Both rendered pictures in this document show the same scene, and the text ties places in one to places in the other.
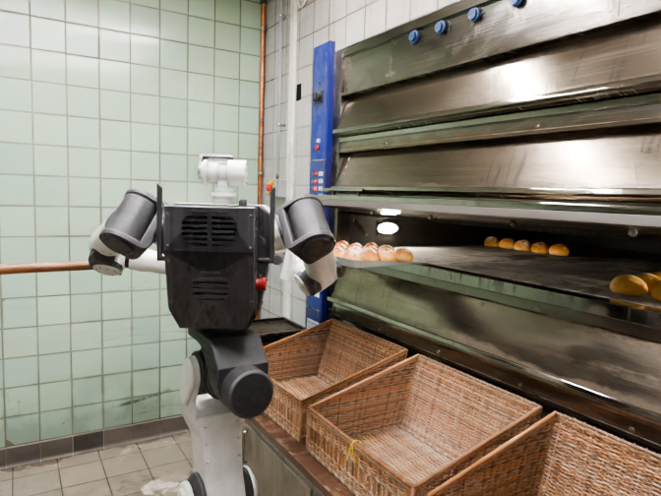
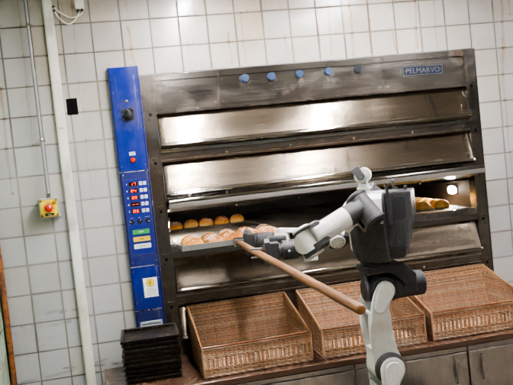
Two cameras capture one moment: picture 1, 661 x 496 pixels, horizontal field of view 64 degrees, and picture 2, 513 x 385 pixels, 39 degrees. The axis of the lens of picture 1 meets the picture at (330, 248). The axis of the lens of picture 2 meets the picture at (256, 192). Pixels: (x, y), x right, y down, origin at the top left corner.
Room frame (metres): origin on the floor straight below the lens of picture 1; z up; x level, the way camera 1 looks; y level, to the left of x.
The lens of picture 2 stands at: (0.70, 3.51, 1.63)
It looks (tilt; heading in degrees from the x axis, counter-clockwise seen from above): 3 degrees down; 290
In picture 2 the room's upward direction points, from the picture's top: 6 degrees counter-clockwise
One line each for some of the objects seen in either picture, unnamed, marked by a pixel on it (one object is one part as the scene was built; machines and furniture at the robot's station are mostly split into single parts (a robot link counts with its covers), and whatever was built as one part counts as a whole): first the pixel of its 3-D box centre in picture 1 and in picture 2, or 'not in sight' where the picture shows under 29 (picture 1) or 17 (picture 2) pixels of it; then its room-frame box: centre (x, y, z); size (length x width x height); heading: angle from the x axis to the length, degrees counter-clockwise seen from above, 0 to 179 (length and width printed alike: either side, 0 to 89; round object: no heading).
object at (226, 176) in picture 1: (225, 177); (362, 177); (1.36, 0.27, 1.47); 0.10 x 0.07 x 0.09; 93
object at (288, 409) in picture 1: (319, 370); (246, 331); (2.09, 0.03, 0.72); 0.56 x 0.49 x 0.28; 32
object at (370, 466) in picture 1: (415, 429); (358, 315); (1.57, -0.28, 0.72); 0.56 x 0.49 x 0.28; 31
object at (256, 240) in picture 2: not in sight; (256, 241); (1.95, 0.12, 1.19); 0.12 x 0.10 x 0.13; 177
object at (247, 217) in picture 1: (219, 258); (381, 221); (1.30, 0.28, 1.27); 0.34 x 0.30 x 0.36; 93
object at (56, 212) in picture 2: (276, 188); (49, 207); (3.00, 0.31, 1.46); 0.10 x 0.07 x 0.10; 31
